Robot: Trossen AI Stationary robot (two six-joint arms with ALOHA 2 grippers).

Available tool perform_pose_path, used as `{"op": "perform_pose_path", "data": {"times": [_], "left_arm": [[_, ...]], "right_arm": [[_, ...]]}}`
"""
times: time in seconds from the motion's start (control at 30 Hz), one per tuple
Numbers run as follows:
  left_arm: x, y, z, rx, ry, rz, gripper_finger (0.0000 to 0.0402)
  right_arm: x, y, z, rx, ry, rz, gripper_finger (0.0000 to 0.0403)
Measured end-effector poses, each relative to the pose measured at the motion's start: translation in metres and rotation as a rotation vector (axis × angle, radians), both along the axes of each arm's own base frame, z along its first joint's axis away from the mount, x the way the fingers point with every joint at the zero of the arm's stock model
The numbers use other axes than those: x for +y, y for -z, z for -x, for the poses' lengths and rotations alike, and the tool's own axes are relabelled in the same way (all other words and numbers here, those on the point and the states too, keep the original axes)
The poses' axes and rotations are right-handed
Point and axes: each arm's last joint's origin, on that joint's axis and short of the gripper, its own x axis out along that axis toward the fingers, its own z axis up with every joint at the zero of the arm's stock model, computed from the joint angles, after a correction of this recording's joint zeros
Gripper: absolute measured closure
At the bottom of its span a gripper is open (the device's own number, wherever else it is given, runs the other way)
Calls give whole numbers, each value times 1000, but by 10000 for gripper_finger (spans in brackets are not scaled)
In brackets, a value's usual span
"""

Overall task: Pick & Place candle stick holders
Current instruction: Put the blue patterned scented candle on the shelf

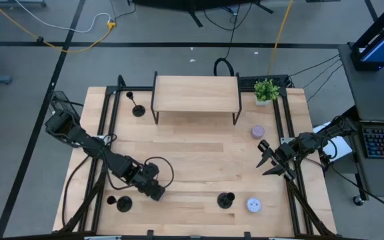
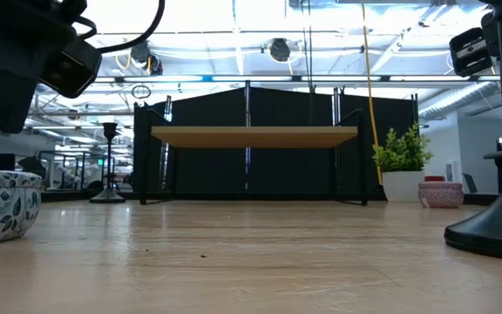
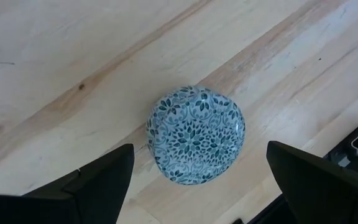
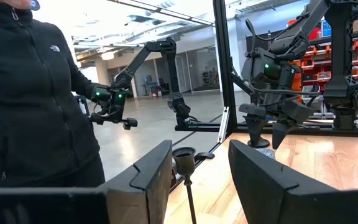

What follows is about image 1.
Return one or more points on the grey equipment cart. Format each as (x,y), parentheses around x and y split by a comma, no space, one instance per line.
(372,93)

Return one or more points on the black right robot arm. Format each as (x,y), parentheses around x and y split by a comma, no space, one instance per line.
(312,140)

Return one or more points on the purple candle jar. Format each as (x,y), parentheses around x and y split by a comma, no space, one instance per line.
(257,132)

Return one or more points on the black clamp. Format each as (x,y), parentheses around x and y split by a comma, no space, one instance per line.
(150,233)
(247,234)

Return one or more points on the white blue patterned candle jar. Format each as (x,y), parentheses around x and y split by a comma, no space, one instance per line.
(253,205)

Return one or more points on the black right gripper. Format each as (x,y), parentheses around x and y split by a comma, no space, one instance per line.
(285,155)

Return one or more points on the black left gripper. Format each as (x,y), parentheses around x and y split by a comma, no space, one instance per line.
(143,176)

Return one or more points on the black candlestick holder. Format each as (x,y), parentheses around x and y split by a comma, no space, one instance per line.
(138,110)
(124,203)
(225,201)

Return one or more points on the green plant white pot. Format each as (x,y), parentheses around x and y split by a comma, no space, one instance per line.
(266,90)

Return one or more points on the black power strip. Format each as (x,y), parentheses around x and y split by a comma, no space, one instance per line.
(248,81)

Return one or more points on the black aluminium frame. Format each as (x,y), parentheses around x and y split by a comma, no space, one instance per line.
(135,88)

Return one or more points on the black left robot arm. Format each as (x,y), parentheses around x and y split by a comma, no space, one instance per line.
(92,146)

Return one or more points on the white box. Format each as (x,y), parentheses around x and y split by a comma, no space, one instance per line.
(340,150)

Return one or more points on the black partition screen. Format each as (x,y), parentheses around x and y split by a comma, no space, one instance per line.
(192,3)

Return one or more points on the wooden shelf riser black legs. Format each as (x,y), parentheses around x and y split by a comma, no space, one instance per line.
(195,93)

